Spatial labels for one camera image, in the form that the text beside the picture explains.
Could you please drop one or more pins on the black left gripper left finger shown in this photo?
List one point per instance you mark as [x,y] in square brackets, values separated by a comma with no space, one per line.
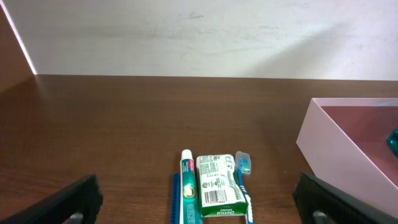
[82,197]

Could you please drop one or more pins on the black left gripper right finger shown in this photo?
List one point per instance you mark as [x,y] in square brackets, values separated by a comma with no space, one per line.
[319,202]

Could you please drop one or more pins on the teal mouthwash bottle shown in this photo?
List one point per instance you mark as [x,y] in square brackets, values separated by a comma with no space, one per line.
[392,142]

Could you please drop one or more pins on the green Dettol soap pack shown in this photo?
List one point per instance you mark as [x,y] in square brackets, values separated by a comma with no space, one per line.
[219,192]

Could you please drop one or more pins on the white open cardboard box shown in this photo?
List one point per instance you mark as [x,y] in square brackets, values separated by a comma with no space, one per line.
[344,140]

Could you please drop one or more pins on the blue white toothbrush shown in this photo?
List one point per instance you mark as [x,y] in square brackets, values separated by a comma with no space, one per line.
[243,166]

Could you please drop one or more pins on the green white toothpaste tube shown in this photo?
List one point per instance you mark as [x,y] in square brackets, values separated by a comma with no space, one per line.
[189,209]

